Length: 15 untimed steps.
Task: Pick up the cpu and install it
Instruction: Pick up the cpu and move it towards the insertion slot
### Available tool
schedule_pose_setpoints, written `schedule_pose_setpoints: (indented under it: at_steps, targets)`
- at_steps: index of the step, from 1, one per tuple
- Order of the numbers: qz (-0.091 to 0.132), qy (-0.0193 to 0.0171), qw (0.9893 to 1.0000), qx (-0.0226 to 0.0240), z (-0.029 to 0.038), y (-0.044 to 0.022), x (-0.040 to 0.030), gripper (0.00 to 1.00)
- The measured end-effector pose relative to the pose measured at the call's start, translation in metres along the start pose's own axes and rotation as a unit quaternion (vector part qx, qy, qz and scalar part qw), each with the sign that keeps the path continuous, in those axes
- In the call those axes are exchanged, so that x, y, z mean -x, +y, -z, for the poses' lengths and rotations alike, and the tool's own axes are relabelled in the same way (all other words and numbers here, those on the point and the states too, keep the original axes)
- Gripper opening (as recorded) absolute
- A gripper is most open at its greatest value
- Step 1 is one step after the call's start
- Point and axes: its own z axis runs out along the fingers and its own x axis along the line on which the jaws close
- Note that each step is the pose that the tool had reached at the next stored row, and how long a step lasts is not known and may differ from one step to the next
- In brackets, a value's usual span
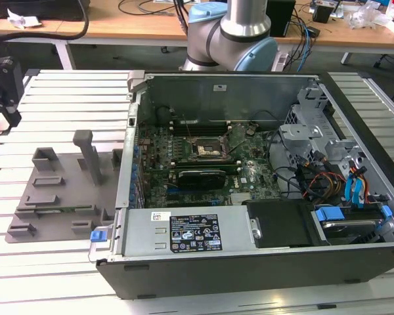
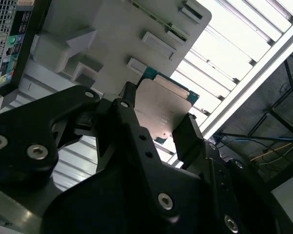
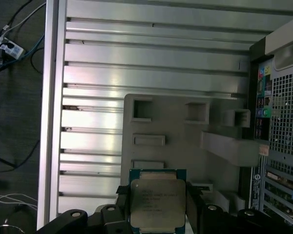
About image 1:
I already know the metal locking lever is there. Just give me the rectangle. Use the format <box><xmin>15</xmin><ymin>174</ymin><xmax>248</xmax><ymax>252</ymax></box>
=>
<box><xmin>181</xmin><ymin>114</ymin><xmax>194</xmax><ymax>141</ymax></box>

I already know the metal socket cover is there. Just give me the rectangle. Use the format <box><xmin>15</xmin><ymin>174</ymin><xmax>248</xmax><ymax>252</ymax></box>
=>
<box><xmin>224</xmin><ymin>125</ymin><xmax>248</xmax><ymax>155</ymax></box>

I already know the CPU socket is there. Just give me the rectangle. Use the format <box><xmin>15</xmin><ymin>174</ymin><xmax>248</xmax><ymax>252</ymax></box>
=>
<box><xmin>188</xmin><ymin>136</ymin><xmax>231</xmax><ymax>160</ymax></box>

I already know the white crumpled paper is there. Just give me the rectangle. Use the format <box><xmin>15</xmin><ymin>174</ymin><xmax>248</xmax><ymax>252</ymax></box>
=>
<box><xmin>6</xmin><ymin>8</ymin><xmax>43</xmax><ymax>30</ymax></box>

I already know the black equipment box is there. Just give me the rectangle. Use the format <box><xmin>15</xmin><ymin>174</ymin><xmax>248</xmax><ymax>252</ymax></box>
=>
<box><xmin>0</xmin><ymin>0</ymin><xmax>91</xmax><ymax>21</ymax></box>

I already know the wooden desk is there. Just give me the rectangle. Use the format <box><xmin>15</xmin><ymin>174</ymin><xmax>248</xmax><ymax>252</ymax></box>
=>
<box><xmin>0</xmin><ymin>0</ymin><xmax>394</xmax><ymax>72</ymax></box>

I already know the grey plastic latch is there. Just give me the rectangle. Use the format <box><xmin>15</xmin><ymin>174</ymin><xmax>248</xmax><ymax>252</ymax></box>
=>
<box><xmin>127</xmin><ymin>70</ymin><xmax>146</xmax><ymax>93</ymax></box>

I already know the grey parts rack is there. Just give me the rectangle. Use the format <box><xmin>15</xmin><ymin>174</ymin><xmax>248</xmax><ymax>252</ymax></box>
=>
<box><xmin>5</xmin><ymin>129</ymin><xmax>124</xmax><ymax>244</ymax></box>

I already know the grey power supply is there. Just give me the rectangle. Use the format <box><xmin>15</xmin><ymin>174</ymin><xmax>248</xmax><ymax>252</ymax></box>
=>
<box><xmin>123</xmin><ymin>205</ymin><xmax>250</xmax><ymax>261</ymax></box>

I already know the black graphics card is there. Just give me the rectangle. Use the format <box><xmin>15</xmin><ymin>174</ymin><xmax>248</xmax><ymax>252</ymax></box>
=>
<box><xmin>176</xmin><ymin>169</ymin><xmax>227</xmax><ymax>191</ymax></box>

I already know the green motherboard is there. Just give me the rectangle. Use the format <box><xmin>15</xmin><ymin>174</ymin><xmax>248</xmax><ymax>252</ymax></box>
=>
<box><xmin>136</xmin><ymin>117</ymin><xmax>283</xmax><ymax>209</ymax></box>

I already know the black PC case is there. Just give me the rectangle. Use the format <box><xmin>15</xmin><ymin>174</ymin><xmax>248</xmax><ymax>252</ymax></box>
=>
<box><xmin>88</xmin><ymin>70</ymin><xmax>394</xmax><ymax>299</ymax></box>

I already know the silver drive bay cage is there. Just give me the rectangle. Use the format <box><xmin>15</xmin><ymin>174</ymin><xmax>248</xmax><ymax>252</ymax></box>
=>
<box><xmin>278</xmin><ymin>80</ymin><xmax>370</xmax><ymax>201</ymax></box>

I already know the black plastic shroud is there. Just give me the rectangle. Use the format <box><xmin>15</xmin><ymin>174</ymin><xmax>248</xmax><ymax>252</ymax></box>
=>
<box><xmin>246</xmin><ymin>199</ymin><xmax>316</xmax><ymax>249</ymax></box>

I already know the black container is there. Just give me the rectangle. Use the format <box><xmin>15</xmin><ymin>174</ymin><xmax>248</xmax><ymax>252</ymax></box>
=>
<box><xmin>311</xmin><ymin>3</ymin><xmax>336</xmax><ymax>24</ymax></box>

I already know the blue disk carrier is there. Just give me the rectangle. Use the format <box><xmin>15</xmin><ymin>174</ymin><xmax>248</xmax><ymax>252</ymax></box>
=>
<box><xmin>314</xmin><ymin>203</ymin><xmax>392</xmax><ymax>230</ymax></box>

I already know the clear plastic bag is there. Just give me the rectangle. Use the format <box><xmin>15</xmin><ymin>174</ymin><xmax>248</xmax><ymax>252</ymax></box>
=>
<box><xmin>343</xmin><ymin>1</ymin><xmax>394</xmax><ymax>30</ymax></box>

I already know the hard disk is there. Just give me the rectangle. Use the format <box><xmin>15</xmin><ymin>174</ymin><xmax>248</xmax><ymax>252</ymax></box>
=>
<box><xmin>321</xmin><ymin>219</ymin><xmax>382</xmax><ymax>246</ymax></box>

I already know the blue cable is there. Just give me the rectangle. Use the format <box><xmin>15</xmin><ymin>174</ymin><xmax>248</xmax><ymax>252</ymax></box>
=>
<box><xmin>294</xmin><ymin>18</ymin><xmax>316</xmax><ymax>72</ymax></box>

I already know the multicolour power wire harness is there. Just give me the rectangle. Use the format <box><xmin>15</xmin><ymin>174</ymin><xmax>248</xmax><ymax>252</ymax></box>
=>
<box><xmin>301</xmin><ymin>170</ymin><xmax>346</xmax><ymax>200</ymax></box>

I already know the blue wire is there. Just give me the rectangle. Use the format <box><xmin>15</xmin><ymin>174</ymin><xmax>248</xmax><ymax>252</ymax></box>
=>
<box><xmin>349</xmin><ymin>166</ymin><xmax>366</xmax><ymax>211</ymax></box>
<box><xmin>343</xmin><ymin>175</ymin><xmax>356</xmax><ymax>207</ymax></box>

